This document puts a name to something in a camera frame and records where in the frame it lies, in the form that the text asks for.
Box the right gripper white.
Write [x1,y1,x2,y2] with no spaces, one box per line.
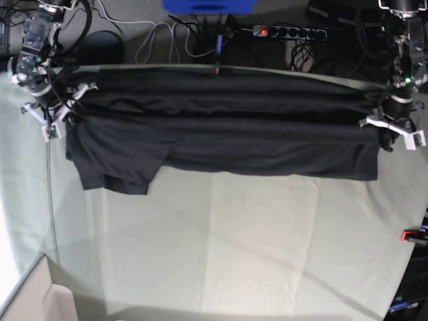
[21,82,98,142]

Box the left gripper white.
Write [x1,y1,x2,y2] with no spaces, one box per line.
[358,114,427,152]

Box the black t-shirt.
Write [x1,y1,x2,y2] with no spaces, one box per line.
[66,70,381,195]

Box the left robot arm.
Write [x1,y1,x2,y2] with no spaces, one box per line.
[360,1,427,152]

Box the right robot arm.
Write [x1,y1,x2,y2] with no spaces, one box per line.
[7,1,98,142]

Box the black round base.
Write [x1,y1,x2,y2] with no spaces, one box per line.
[76,31,124,66]

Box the red black clamp right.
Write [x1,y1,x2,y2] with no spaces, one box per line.
[401,228,427,246]

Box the black power strip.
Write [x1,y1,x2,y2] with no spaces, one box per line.
[252,25,328,42]

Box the blue plastic box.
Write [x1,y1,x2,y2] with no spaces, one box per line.
[162,0,255,14]

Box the beige side table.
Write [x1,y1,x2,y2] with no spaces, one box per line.
[1,253,78,321]

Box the light green table cloth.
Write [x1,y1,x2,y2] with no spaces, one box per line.
[1,74,427,320]

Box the white cable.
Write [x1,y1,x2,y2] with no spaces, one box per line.
[95,0,201,64]

